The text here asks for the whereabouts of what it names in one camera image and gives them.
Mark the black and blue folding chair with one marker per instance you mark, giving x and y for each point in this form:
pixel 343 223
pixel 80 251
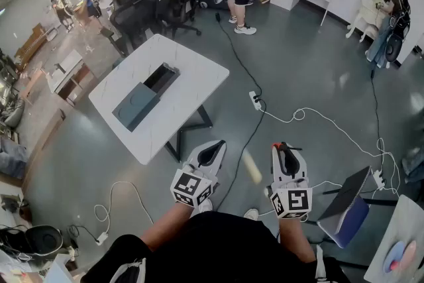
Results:
pixel 351 218

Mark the blue-grey bag pile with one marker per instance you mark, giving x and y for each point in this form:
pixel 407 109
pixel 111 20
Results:
pixel 11 157

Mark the person's left forearm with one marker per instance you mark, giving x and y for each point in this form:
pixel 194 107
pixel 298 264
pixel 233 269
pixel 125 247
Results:
pixel 165 225

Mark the grey beanbag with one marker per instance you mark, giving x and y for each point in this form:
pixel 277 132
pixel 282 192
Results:
pixel 15 114

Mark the white vanity table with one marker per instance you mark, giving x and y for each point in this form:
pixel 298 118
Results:
pixel 367 10

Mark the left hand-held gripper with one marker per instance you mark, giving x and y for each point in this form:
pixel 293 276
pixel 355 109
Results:
pixel 190 185

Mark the black box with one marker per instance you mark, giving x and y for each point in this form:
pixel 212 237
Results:
pixel 159 79

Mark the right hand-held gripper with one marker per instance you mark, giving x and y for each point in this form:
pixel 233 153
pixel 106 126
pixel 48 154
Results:
pixel 293 200

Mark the white marble table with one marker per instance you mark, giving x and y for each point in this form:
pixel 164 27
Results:
pixel 185 59

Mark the small white table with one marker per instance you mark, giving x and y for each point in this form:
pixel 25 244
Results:
pixel 404 218

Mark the grey box lid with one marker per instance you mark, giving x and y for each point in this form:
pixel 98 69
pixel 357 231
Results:
pixel 132 106

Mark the pink round plate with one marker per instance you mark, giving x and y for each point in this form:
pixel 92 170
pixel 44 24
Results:
pixel 410 252

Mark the person's white shoe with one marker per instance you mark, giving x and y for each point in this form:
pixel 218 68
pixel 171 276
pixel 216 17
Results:
pixel 206 205
pixel 251 213

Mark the person's right white shoe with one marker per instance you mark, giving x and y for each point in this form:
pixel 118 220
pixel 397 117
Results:
pixel 251 213

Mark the person's black clothing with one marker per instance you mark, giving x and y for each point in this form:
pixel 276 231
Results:
pixel 225 248

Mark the person's left white shoe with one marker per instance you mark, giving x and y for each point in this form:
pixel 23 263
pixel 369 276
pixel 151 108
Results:
pixel 206 205

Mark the person's right forearm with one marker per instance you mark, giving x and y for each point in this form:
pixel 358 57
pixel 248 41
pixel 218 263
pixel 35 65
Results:
pixel 295 238

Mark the blue round plate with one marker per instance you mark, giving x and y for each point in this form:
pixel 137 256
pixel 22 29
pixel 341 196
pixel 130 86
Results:
pixel 395 255

